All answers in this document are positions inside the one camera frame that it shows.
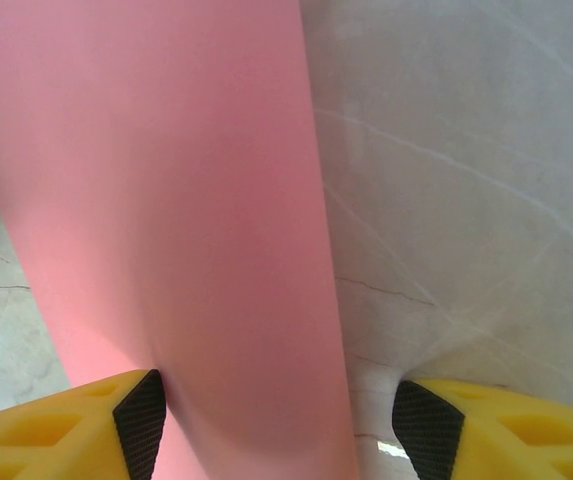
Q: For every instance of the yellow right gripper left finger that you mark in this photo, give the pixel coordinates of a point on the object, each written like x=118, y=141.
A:
x=16, y=450

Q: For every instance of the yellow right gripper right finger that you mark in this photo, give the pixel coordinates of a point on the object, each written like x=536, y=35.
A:
x=491, y=415

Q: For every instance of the pink paper sheet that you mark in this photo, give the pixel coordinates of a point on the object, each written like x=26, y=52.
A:
x=166, y=200

